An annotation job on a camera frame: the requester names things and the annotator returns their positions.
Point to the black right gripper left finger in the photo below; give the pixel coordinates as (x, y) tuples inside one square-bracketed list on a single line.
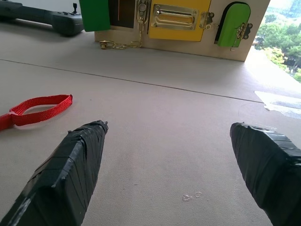
[(63, 174)]

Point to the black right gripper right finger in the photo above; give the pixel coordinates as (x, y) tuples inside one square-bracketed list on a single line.
[(268, 164)]

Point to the white tape patch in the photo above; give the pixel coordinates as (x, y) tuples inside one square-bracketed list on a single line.
[(281, 103)]

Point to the wooden busy board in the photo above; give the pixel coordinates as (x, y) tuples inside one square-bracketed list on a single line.
[(256, 30)]

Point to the green arched door panel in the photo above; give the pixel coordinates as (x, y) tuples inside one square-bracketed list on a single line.
[(232, 23)]

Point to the brass hinge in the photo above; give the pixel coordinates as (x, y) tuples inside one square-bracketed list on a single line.
[(207, 20)]

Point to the dark grey handheld controller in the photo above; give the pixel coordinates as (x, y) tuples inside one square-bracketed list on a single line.
[(47, 17)]

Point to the green square door panel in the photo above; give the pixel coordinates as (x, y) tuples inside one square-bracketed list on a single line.
[(95, 15)]

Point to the yellow door panel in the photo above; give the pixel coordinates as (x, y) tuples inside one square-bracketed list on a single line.
[(178, 18)]

